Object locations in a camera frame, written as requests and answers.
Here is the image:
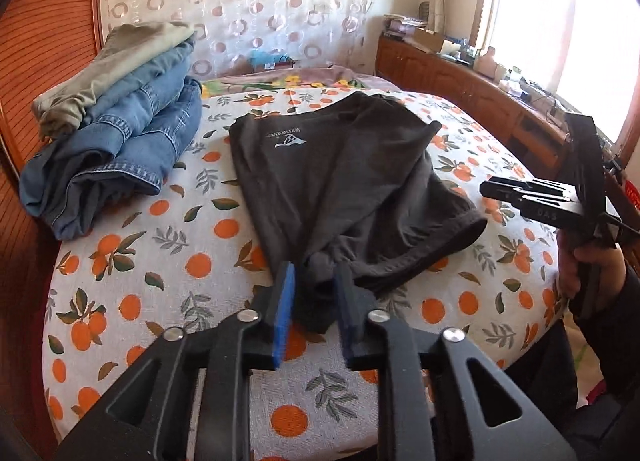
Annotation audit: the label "dark grey pants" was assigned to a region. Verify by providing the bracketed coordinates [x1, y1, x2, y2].
[229, 92, 487, 333]

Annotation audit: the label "right hand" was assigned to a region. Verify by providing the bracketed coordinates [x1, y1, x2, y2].
[556, 230, 627, 318]

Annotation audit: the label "wooden sideboard cabinet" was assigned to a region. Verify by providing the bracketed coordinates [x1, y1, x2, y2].
[375, 36, 575, 182]

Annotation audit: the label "orange print white blanket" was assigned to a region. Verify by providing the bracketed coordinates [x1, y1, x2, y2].
[41, 85, 569, 461]

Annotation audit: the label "cardboard box on cabinet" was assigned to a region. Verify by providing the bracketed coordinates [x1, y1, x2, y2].
[411, 28, 445, 53]

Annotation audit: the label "stack of papers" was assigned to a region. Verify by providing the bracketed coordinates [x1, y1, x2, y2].
[383, 14, 426, 38]

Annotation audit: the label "pink floral bedspread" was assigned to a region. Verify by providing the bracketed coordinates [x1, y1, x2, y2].
[202, 66, 400, 99]

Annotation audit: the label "upper folded blue jeans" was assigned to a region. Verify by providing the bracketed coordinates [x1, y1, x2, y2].
[46, 39, 200, 152]

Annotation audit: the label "folded blue jeans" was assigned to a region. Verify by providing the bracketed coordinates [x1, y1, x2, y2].
[46, 39, 200, 152]
[20, 79, 202, 241]

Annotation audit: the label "lower folded blue jeans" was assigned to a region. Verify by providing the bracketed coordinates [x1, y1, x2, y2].
[20, 79, 202, 241]

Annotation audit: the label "blue item on box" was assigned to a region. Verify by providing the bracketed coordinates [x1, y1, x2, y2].
[247, 50, 296, 72]

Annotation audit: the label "beige folded pants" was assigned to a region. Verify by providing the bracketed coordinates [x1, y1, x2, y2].
[32, 21, 194, 140]

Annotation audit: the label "wooden slatted headboard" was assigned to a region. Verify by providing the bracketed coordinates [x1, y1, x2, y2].
[1, 0, 102, 459]

